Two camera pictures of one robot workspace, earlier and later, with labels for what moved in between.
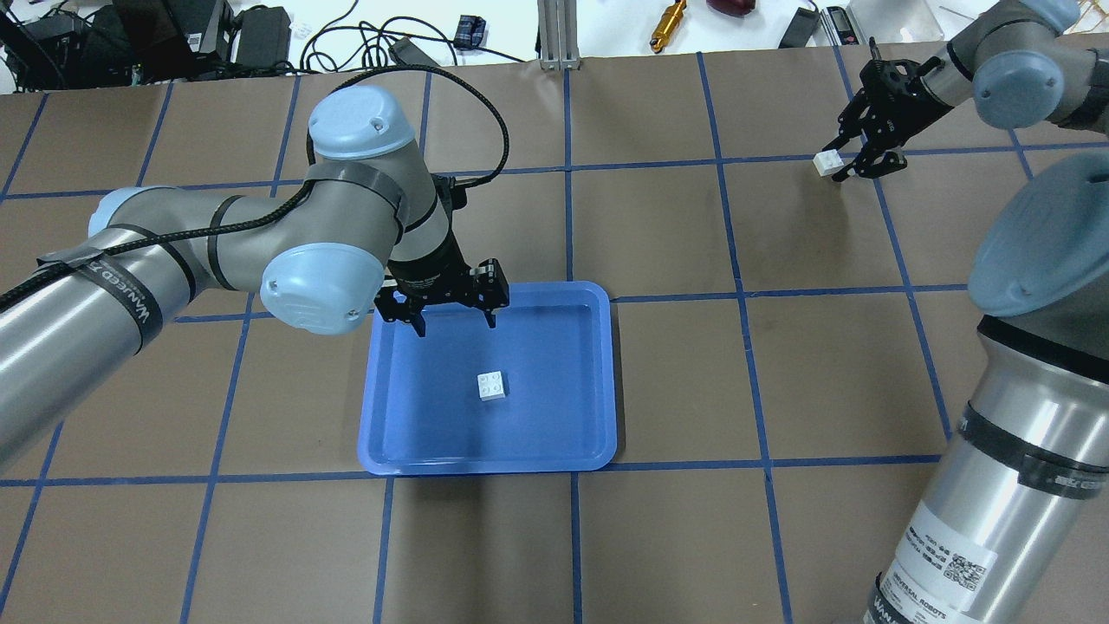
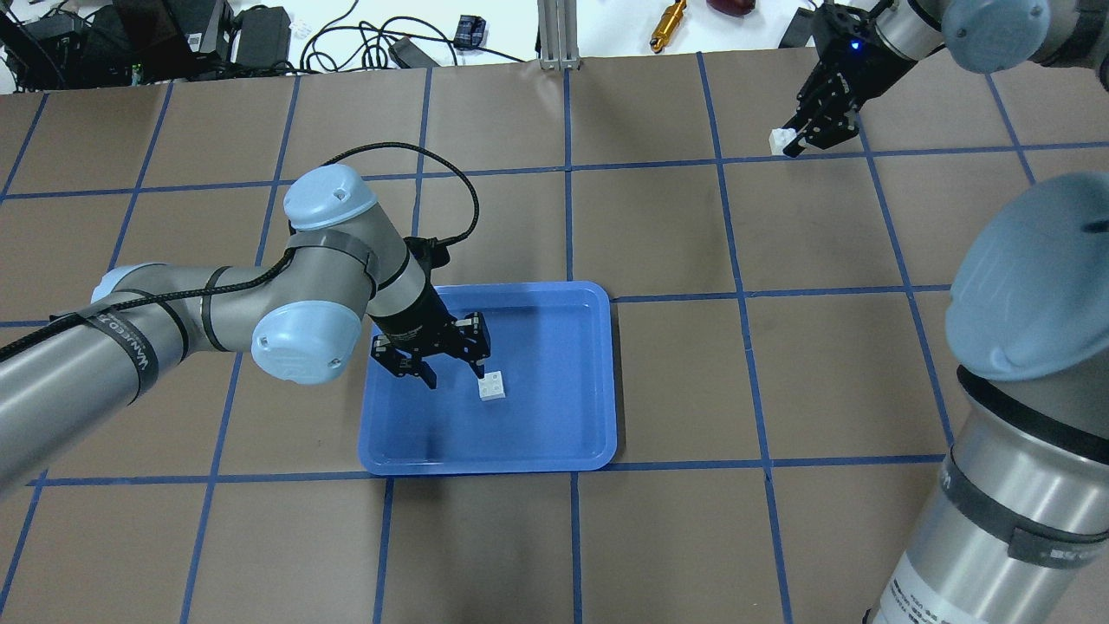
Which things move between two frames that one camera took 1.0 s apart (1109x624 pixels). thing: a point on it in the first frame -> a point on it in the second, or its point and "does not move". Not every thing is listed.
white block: x=827 y=161 -> x=779 y=138
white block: x=490 y=386 does not move
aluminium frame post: x=558 y=35 does not move
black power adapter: x=800 y=29 does not move
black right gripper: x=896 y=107 -> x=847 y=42
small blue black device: x=470 y=31 does not move
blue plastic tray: x=536 y=393 does not move
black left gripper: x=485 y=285 -> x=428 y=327
